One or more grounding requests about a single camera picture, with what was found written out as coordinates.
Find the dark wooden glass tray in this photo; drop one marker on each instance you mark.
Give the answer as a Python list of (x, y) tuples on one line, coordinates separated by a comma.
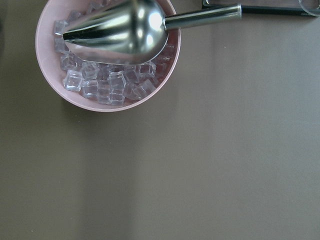
[(271, 7)]

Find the clear ice cube pile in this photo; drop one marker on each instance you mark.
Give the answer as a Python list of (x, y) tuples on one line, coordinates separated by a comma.
[(108, 84)]

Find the pink bowl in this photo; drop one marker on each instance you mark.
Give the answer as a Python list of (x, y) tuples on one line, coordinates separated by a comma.
[(49, 60)]

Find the metal ice scoop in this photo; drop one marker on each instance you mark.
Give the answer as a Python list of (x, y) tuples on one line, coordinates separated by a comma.
[(134, 32)]

